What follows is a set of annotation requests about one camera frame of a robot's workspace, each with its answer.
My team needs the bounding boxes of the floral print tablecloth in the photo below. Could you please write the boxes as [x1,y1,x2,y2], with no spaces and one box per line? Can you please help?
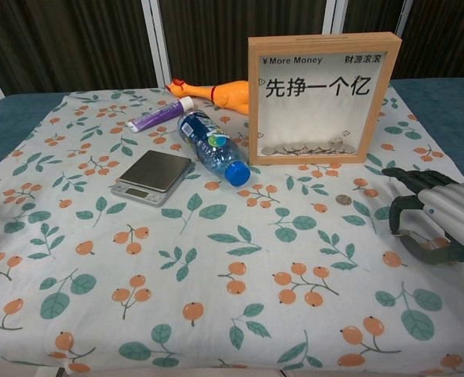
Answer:
[0,86,464,377]

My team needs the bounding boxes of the purple toothpaste tube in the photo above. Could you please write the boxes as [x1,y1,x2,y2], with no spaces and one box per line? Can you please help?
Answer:
[127,97,195,134]

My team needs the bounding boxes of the yellow rubber chicken toy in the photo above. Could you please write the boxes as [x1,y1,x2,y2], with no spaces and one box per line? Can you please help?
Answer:
[164,77,250,115]

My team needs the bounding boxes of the black and silver right hand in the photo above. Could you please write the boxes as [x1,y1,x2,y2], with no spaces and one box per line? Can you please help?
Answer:
[381,167,464,268]

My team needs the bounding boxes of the wooden frame money box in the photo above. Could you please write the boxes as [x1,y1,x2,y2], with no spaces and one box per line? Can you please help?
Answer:
[247,33,403,167]

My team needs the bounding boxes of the pile of silver coins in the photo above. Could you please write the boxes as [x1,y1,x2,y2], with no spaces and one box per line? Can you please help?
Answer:
[261,135,354,156]

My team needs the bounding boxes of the silver digital pocket scale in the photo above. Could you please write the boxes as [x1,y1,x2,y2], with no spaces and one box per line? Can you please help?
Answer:
[110,150,196,208]

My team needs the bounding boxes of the blue capped water bottle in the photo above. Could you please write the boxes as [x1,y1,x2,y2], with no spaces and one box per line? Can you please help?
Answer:
[176,109,252,186]

